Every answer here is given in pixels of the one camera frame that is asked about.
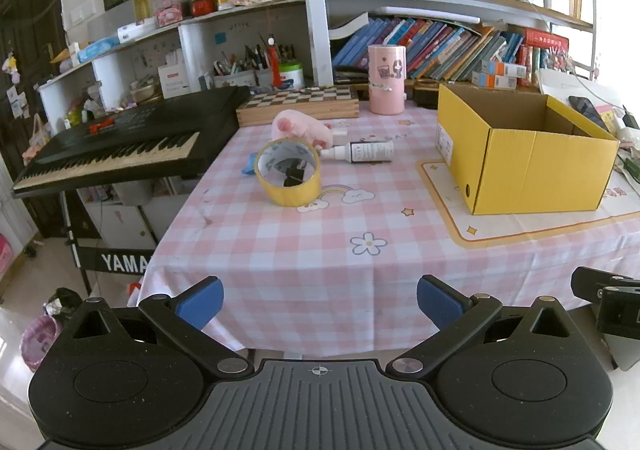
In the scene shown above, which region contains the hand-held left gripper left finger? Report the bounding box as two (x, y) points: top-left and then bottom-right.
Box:
(66, 276), (254, 377)

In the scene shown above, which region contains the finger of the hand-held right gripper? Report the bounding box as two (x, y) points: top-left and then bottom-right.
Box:
(595, 287), (640, 337)
(571, 266), (640, 303)

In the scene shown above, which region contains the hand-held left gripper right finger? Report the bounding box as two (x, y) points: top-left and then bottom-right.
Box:
(386, 274), (576, 378)

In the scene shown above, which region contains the yellow tape roll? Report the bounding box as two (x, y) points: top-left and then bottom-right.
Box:
(254, 139), (322, 207)

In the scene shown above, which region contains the yellow cardboard box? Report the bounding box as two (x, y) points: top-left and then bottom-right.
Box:
(436, 83), (621, 216)

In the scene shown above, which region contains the black binder clip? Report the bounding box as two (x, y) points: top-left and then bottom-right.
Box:
(282, 161), (308, 188)

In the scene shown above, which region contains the white spray bottle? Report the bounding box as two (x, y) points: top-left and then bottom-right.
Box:
(320, 140), (396, 164)

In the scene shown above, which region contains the pink plush pig toy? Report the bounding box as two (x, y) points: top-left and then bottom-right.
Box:
(271, 110), (333, 147)

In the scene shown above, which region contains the pink checked cloth-covered desktop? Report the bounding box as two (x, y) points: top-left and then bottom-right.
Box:
(136, 102), (640, 361)

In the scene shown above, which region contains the yellow-edged desk mat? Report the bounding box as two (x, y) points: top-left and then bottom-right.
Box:
(417, 157), (640, 249)

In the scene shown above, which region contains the black keyboard stand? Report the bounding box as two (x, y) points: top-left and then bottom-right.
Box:
(60, 190), (156, 296)

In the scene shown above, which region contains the white cabinet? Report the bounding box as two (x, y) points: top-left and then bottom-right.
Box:
(77, 180), (191, 251)

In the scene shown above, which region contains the pink waste basket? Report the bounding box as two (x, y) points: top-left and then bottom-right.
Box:
(20, 287), (83, 373)

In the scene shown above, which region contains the black smartphone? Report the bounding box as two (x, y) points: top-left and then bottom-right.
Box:
(569, 95), (608, 123)

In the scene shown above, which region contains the black electronic keyboard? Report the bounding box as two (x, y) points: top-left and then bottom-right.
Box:
(11, 86), (251, 199)

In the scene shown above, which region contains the stack of white papers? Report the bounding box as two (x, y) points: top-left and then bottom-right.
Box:
(537, 69), (601, 96)

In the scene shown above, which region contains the black rectangular box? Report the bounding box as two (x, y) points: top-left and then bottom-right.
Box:
(414, 80), (441, 108)

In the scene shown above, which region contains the pink cylindrical container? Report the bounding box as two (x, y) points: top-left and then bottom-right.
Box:
(368, 44), (407, 116)

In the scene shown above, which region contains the brass bowl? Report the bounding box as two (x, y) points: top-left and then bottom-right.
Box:
(131, 82), (163, 103)

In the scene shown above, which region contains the orange and white small box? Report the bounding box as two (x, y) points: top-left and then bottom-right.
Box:
(472, 71), (518, 91)
(481, 59), (528, 79)

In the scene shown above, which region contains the wooden chessboard box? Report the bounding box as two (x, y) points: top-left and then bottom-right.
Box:
(236, 85), (360, 127)

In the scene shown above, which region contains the white box with red label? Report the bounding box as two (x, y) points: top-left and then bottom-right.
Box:
(158, 64), (192, 99)

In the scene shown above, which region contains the white pen holder with pens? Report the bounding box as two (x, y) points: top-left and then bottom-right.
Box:
(214, 47), (257, 91)

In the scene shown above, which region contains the green-lid white tub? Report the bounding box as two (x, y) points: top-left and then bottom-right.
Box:
(278, 61), (305, 90)

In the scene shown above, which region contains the row of leaning books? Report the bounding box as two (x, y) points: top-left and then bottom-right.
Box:
(332, 17), (571, 83)

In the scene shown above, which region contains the blue tissue pack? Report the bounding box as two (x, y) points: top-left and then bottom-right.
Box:
(75, 37), (121, 63)

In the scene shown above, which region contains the pink picture box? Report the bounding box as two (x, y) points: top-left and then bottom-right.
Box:
(155, 0), (183, 28)

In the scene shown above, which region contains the white bookshelf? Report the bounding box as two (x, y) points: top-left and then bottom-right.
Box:
(37, 0), (598, 121)

